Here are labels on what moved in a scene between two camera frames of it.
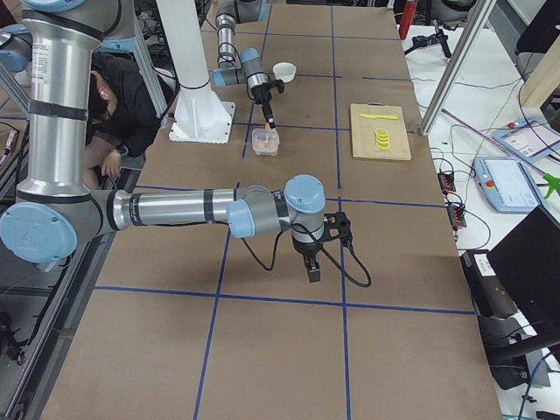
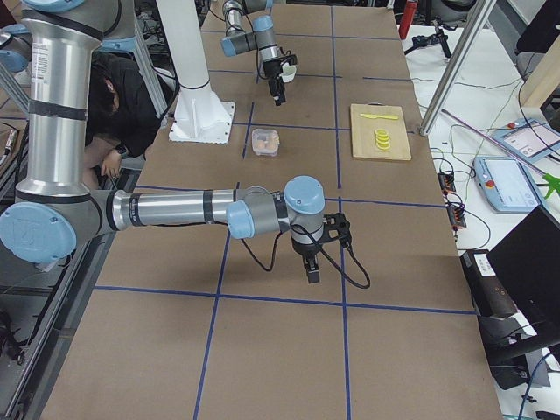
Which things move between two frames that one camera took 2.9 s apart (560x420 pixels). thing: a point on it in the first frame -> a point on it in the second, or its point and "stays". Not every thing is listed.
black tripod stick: (420, 41) stays
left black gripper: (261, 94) -> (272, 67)
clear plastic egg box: (265, 142) stays
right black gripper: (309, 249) stays
